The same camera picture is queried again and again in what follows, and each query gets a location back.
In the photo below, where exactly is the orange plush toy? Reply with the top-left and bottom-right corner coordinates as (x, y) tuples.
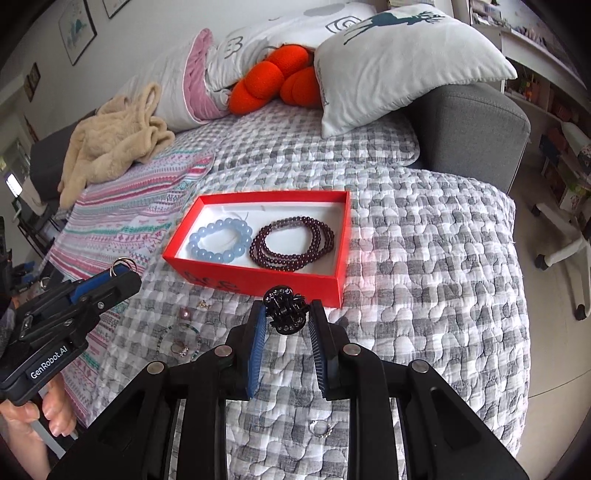
(228, 44), (321, 116)

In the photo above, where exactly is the beige fluffy garment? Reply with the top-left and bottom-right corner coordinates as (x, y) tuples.
(58, 83), (176, 208)

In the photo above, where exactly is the black metal stand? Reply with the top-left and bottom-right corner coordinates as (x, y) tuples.
(11, 185), (61, 259)

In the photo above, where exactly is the grey checkered quilt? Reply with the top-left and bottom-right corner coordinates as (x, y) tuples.
(60, 99), (529, 480)

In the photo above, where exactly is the black hair claw clip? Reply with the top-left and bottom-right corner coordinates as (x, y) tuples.
(262, 286), (306, 335)

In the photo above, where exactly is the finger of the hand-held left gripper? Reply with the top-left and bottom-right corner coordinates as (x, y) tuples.
(16, 271), (143, 344)
(28, 267), (126, 324)

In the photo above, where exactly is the small dark framed picture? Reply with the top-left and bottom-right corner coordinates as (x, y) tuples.
(25, 62), (41, 100)

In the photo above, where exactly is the red cardboard box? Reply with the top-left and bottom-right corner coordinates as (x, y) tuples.
(161, 190), (352, 309)

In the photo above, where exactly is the large framed picture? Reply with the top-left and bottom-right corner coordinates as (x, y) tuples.
(58, 0), (98, 65)

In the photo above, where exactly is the gold double hoop ring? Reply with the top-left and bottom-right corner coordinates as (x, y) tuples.
(108, 257), (136, 278)

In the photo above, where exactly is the person's left hand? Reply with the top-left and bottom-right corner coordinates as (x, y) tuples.
(0, 378), (78, 468)

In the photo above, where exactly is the dark red bead bracelet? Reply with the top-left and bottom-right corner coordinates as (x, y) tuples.
(249, 216), (335, 271)

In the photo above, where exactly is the white deer print pillow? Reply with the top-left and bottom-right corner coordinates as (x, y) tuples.
(314, 2), (518, 139)

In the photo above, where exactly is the white bookshelf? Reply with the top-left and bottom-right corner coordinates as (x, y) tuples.
(462, 0), (591, 217)

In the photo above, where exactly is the light blue bead bracelet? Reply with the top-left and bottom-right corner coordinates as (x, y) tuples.
(187, 219), (254, 266)

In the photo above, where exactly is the white office chair base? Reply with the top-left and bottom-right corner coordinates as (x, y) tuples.
(531, 198), (591, 321)

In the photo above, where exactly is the striped patterned blanket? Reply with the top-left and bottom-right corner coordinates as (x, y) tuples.
(48, 152), (215, 425)

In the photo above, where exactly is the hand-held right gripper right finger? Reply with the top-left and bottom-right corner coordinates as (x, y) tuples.
(306, 299), (532, 480)

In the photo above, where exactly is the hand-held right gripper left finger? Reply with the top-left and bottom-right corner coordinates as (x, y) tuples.
(46, 301), (269, 480)

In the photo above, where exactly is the green bead bracelet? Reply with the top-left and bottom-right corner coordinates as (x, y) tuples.
(157, 322), (204, 363)

